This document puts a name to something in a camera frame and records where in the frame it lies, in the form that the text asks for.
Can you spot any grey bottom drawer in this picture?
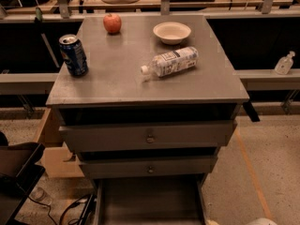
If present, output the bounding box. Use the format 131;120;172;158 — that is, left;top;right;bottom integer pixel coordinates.
93;175;206;225

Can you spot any grey drawer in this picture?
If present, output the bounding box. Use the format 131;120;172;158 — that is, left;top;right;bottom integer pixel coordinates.
80;156;218;179
93;175;206;225
59;120;236;153

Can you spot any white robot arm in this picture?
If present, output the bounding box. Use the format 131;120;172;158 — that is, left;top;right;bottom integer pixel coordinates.
246;217;277;225

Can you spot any grey drawer cabinet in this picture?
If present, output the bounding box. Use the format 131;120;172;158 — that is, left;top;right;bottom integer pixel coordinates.
45;14;250;186

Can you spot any grey top drawer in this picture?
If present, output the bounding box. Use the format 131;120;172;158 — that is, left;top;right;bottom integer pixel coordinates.
59;120;236;153

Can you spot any grey middle drawer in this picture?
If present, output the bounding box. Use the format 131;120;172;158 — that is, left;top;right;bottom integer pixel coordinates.
80;156;218;179

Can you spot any clear plastic water bottle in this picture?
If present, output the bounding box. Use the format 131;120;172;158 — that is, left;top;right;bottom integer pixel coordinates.
141;47;199;78

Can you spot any white bowl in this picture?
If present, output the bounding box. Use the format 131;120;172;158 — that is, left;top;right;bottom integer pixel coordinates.
153;22;191;45

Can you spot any red apple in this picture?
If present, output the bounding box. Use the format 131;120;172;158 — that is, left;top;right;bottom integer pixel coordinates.
103;13;122;34

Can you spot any blue soda can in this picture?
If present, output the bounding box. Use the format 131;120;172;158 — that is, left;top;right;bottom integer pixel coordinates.
59;34;88;77

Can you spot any wooden box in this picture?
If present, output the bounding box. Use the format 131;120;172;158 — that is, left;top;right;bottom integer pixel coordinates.
33;108;83;178

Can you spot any hand sanitizer bottle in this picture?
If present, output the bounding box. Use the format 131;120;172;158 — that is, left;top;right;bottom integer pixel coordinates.
275;51;295;75

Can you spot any clear plastic cup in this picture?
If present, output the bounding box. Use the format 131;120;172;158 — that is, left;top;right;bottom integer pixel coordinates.
30;187;53;205

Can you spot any black bin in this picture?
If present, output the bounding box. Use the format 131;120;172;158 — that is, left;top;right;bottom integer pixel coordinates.
0;142;45;225

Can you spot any black cable on floor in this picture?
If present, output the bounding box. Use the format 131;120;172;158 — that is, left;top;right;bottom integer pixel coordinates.
27;193;95;225

